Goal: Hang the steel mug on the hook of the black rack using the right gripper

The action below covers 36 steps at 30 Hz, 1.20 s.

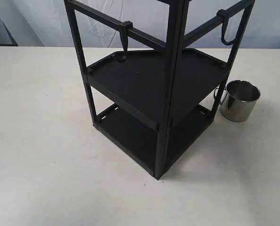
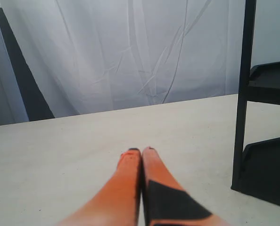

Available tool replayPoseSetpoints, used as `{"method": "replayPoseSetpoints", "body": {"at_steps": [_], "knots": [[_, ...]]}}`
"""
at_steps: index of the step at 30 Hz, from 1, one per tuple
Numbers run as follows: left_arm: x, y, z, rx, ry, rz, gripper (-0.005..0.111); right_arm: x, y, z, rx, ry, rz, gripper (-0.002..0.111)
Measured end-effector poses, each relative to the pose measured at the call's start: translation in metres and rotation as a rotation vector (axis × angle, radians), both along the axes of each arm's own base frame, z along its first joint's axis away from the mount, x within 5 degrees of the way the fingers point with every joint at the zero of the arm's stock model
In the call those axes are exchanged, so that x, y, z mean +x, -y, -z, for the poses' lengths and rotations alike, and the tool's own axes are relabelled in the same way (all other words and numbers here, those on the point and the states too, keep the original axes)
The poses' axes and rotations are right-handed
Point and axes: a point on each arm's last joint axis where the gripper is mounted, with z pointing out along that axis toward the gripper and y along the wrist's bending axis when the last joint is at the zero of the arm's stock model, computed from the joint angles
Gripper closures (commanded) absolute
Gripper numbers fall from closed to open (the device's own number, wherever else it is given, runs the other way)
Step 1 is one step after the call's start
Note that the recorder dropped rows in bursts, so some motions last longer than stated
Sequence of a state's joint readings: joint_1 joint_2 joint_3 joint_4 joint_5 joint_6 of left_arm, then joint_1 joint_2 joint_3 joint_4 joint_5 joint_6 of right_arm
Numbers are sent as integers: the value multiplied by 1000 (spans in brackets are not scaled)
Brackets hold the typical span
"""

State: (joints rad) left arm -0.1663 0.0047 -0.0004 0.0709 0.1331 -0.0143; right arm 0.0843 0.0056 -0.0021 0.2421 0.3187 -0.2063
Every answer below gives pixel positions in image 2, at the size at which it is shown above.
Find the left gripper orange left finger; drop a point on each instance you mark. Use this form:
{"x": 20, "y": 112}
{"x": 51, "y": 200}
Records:
{"x": 117, "y": 202}

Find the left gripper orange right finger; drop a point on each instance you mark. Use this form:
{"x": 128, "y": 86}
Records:
{"x": 165, "y": 201}

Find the black metal shelf rack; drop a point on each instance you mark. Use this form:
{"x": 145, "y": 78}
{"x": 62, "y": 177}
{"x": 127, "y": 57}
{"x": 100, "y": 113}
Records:
{"x": 256, "y": 160}

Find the dark stand behind backdrop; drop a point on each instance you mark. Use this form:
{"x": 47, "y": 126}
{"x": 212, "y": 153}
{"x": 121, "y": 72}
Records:
{"x": 35, "y": 105}

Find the white wrinkled backdrop cloth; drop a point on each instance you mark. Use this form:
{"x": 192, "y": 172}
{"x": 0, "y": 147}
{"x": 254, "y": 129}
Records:
{"x": 91, "y": 56}

